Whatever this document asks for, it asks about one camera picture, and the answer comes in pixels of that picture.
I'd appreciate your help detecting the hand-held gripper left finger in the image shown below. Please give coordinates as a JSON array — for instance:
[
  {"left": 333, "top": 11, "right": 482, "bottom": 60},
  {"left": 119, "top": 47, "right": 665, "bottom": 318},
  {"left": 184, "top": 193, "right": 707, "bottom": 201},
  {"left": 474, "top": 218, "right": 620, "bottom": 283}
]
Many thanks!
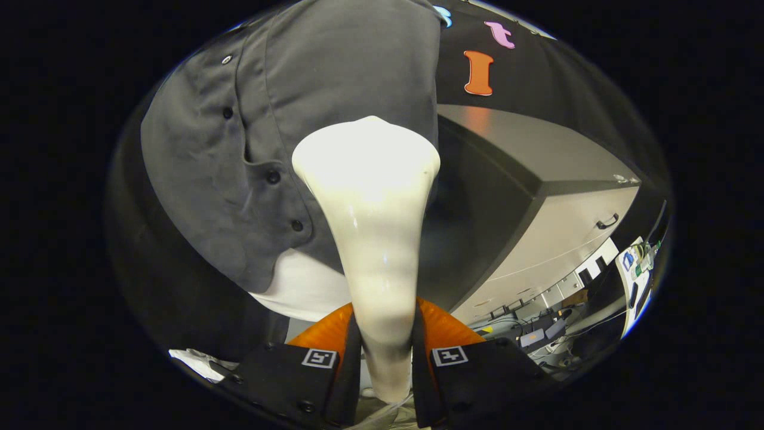
[{"left": 215, "top": 302, "right": 362, "bottom": 429}]

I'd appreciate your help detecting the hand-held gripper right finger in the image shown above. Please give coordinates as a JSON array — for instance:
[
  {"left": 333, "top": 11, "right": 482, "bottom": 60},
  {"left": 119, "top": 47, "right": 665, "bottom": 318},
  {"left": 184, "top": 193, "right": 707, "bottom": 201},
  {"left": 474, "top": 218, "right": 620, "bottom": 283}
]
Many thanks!
[{"left": 412, "top": 297, "right": 559, "bottom": 429}]

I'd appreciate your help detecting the dark grey button shirt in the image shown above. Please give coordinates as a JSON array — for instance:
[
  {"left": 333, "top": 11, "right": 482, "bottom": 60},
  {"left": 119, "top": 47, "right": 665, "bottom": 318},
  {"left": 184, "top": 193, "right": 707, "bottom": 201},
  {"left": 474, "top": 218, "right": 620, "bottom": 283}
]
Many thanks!
[{"left": 140, "top": 0, "right": 443, "bottom": 294}]

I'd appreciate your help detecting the white crumpled cloth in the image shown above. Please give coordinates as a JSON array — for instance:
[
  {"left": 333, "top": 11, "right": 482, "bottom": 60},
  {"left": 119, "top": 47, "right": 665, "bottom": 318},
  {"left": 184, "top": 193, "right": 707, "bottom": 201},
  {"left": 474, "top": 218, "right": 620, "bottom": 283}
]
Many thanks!
[{"left": 169, "top": 348, "right": 239, "bottom": 383}]

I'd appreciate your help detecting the white mannequin torso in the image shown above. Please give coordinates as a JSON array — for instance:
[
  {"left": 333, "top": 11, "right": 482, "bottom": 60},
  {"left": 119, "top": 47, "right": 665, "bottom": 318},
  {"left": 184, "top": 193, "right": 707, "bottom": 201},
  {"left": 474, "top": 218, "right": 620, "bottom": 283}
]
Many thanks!
[{"left": 249, "top": 248, "right": 354, "bottom": 323}]

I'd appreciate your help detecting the white office desk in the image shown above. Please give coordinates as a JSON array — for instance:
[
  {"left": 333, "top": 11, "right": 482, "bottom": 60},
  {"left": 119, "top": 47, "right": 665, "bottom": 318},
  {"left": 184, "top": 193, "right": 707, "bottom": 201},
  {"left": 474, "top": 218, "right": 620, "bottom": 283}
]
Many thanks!
[{"left": 615, "top": 236, "right": 662, "bottom": 339}]

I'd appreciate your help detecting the grey drawer cabinet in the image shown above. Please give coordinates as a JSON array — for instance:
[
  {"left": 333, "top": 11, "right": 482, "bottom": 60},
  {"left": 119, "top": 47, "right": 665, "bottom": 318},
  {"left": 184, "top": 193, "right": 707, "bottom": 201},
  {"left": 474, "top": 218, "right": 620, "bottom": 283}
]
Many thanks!
[{"left": 418, "top": 105, "right": 643, "bottom": 328}]

